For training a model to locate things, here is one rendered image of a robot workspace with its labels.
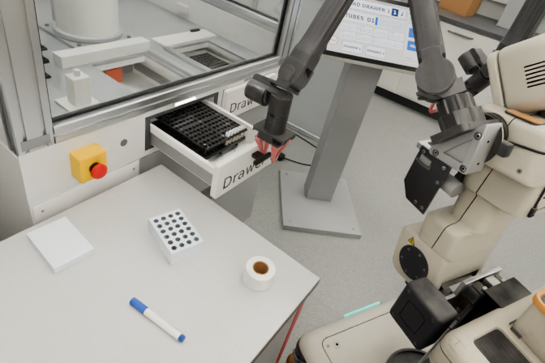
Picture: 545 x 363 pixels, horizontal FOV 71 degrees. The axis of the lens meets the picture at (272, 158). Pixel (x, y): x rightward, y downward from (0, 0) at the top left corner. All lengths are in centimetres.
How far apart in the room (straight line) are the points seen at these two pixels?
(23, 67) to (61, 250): 39
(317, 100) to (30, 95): 221
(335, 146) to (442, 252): 113
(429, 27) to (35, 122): 85
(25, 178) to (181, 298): 43
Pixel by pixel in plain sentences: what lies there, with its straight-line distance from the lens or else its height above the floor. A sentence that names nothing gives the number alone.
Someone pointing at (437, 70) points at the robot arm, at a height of 127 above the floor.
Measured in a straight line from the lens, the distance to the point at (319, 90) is 282.
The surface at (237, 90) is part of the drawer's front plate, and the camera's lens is 133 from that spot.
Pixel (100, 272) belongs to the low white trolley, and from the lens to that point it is 94.
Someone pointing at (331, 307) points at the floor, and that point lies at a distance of 192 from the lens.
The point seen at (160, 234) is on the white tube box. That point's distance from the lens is 96.
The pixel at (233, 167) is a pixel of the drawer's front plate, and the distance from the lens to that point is 101.
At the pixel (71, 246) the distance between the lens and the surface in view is 98.
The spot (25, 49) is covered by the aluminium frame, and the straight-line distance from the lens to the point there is 87.
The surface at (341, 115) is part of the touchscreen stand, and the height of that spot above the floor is 63.
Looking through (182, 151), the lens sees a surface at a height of 88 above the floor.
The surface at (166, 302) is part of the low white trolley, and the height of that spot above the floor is 76.
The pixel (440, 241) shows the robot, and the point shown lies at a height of 85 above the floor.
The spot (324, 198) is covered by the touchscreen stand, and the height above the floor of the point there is 6.
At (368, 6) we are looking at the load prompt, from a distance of 189.
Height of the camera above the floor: 151
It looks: 35 degrees down
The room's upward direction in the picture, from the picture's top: 14 degrees clockwise
